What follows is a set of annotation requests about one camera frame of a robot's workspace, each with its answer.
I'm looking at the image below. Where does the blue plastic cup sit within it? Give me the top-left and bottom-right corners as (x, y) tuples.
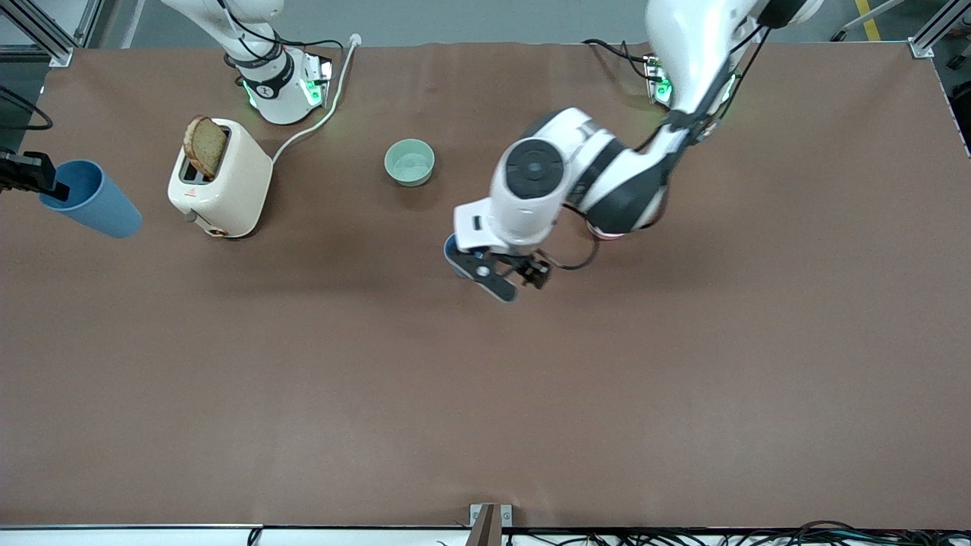
(39, 158), (144, 240)
(443, 234), (488, 282)

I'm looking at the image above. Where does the aluminium frame profile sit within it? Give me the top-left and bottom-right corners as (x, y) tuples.
(907, 0), (971, 59)
(0, 0), (105, 67)

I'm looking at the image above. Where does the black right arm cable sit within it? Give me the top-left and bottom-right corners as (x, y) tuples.
(0, 86), (55, 131)

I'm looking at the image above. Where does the grey metal rod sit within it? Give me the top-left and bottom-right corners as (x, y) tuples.
(828, 0), (902, 43)

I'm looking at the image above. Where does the black cable bundle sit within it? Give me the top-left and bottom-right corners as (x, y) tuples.
(504, 519), (971, 546)

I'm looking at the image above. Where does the brown bread slice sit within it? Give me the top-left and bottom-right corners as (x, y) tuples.
(184, 115), (228, 180)

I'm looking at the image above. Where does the white toaster power cable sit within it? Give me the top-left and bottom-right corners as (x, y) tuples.
(271, 33), (363, 165)

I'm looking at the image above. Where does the mint green bowl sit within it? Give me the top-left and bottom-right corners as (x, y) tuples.
(383, 138), (437, 188)

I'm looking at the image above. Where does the cream white toaster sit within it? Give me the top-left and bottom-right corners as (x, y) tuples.
(167, 118), (274, 240)

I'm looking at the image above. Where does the black base cable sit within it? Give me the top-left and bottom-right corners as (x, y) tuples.
(218, 0), (347, 73)
(582, 37), (663, 83)

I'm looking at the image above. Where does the grey metal mount bracket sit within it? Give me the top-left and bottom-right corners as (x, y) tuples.
(465, 503), (514, 546)

